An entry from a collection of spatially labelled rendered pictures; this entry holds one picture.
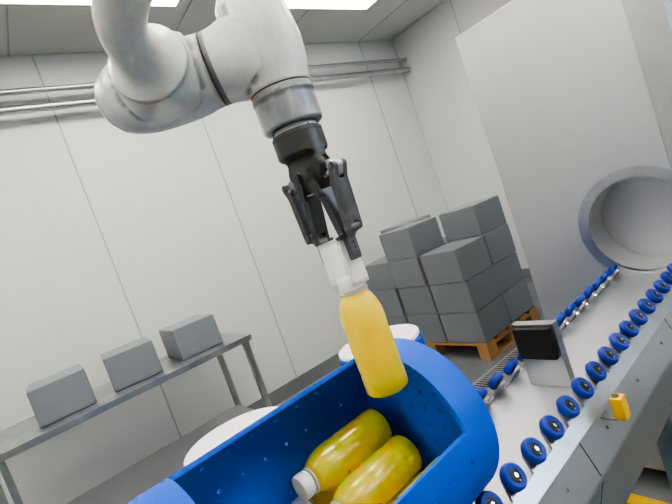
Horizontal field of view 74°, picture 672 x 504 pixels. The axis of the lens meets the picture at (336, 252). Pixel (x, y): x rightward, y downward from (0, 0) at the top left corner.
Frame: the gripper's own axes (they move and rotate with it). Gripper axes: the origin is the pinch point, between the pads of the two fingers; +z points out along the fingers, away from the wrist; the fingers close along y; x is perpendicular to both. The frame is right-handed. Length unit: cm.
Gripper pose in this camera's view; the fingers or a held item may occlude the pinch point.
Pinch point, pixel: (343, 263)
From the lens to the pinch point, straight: 65.4
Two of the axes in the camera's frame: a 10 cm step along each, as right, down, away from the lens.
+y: -6.1, 1.5, 7.8
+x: -7.2, 3.1, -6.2
